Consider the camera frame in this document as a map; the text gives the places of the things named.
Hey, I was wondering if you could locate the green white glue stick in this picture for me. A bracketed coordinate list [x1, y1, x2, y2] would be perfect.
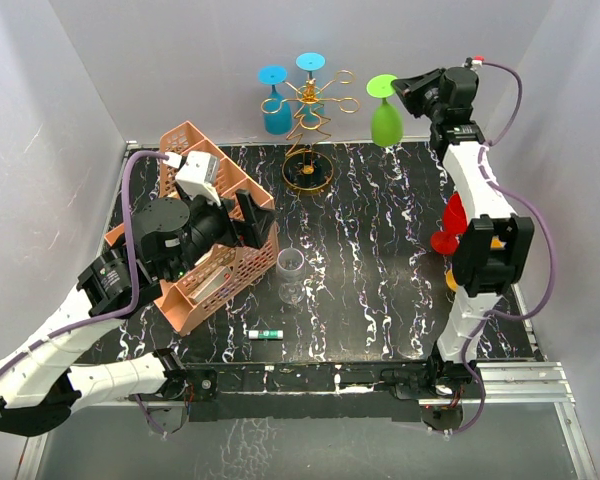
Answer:
[248, 329, 284, 340]

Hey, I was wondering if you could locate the pink plastic file organizer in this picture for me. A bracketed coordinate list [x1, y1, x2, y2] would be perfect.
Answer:
[132, 122, 278, 336]

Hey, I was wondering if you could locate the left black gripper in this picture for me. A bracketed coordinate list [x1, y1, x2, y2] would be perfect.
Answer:
[164, 187, 276, 282]

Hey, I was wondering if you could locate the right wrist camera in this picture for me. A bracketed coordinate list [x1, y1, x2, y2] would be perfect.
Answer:
[463, 56, 485, 71]

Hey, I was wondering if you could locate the yellow wine glass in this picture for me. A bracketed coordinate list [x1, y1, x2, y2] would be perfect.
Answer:
[445, 237, 505, 292]

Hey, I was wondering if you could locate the green wine glass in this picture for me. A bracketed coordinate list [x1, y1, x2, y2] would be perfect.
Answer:
[366, 74, 403, 147]

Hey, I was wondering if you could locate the silver box in organizer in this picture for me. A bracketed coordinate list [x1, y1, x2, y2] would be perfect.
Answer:
[189, 266, 232, 304]

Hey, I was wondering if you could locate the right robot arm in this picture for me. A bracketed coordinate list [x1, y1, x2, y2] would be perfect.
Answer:
[391, 66, 535, 398]

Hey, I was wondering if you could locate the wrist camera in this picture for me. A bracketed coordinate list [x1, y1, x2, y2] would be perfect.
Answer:
[163, 151, 220, 206]
[463, 56, 485, 71]

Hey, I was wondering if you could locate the gold wire glass rack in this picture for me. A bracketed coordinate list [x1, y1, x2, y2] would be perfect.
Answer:
[281, 70, 360, 194]

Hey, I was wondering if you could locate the red wine glass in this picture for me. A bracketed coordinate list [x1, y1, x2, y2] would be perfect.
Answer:
[430, 192, 468, 255]

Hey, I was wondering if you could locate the clear wine glass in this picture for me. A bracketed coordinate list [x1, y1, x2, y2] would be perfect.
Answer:
[276, 248, 305, 305]

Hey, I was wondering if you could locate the blue wine glass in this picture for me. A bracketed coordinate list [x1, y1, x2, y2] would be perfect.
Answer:
[258, 65, 292, 135]

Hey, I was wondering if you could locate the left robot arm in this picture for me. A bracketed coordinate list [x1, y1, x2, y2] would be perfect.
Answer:
[0, 189, 275, 437]

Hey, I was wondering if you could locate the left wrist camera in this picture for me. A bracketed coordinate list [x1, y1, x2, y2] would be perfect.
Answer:
[163, 151, 220, 206]

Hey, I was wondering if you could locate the cyan wine glass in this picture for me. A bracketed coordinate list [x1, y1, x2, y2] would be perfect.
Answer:
[296, 52, 326, 83]

